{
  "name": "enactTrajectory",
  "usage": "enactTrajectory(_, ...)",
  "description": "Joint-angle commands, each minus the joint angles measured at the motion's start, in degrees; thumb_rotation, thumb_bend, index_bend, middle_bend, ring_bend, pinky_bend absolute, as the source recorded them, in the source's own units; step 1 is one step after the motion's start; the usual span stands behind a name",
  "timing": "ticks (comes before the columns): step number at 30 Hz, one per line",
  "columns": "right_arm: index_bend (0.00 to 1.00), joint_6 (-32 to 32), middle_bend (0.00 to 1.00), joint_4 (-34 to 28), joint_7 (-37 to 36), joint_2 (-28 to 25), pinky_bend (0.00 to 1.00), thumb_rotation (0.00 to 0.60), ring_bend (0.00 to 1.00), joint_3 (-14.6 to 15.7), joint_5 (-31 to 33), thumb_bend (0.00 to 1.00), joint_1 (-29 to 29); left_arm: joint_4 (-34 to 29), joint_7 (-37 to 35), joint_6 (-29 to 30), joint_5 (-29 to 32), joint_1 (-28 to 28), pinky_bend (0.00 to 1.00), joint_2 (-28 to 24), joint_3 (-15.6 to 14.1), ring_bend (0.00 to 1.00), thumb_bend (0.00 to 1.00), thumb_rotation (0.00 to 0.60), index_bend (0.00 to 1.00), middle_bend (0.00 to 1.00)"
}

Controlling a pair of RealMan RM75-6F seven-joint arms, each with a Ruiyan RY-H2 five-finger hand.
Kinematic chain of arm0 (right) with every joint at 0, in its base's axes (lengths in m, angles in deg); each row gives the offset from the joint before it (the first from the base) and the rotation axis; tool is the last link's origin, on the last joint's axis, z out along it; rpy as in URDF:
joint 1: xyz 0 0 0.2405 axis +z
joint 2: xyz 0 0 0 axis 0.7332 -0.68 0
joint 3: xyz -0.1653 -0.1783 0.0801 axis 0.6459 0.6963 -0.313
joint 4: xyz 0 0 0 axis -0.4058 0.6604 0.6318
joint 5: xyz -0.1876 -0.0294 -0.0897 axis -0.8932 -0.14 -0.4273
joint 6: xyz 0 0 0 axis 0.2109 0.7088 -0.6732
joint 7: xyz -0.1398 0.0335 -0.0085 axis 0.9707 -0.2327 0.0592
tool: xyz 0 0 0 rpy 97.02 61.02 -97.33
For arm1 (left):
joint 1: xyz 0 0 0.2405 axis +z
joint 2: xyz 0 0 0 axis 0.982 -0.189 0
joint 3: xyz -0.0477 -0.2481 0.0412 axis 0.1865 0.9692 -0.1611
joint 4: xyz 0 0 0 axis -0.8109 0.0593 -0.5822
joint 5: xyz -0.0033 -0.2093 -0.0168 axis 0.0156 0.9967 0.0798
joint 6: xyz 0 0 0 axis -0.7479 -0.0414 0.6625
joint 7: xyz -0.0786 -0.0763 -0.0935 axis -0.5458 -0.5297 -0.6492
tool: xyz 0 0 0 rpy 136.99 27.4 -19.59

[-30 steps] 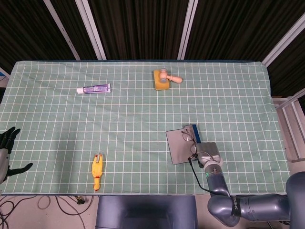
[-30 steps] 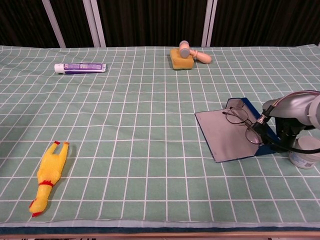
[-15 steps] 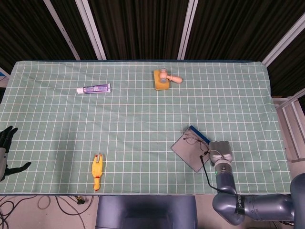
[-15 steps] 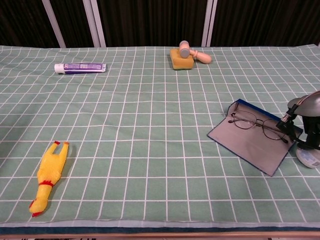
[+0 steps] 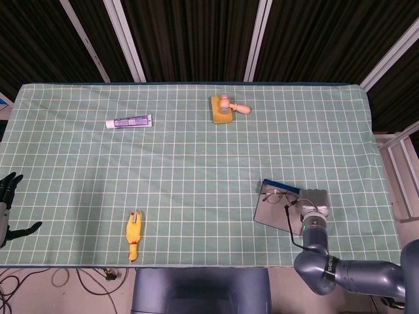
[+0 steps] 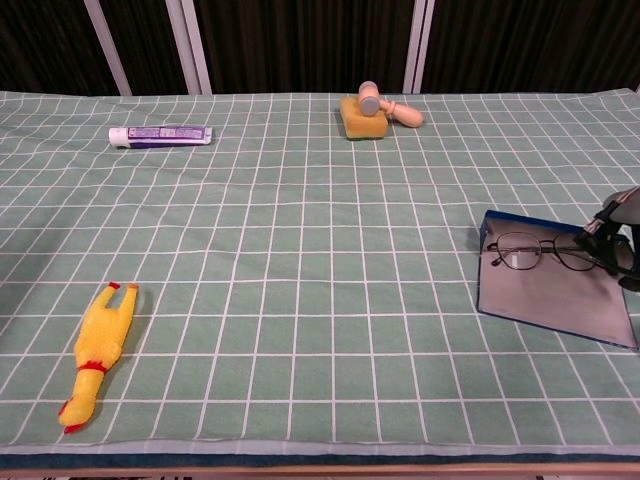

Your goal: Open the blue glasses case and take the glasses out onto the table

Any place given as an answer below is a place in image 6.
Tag white purple toothpaste tube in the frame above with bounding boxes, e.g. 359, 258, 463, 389
108, 125, 214, 150

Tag wide white frame post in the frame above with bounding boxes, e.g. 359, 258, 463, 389
402, 0, 436, 95
164, 0, 214, 96

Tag green checked tablecloth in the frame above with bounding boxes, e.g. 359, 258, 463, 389
0, 89, 640, 456

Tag black pleated curtain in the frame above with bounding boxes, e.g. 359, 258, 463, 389
0, 0, 640, 96

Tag thin white frame post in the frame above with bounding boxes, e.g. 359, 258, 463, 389
83, 0, 134, 97

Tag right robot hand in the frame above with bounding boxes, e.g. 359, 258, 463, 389
572, 185, 640, 294

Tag yellow rubber chicken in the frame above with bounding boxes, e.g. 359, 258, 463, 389
58, 281, 140, 435

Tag thin-framed eyeglasses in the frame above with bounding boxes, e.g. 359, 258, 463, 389
487, 231, 632, 275

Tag yellow sponge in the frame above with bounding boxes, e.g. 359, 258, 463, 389
339, 95, 390, 142

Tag wooden toy hammer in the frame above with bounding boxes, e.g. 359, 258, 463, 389
358, 80, 425, 129

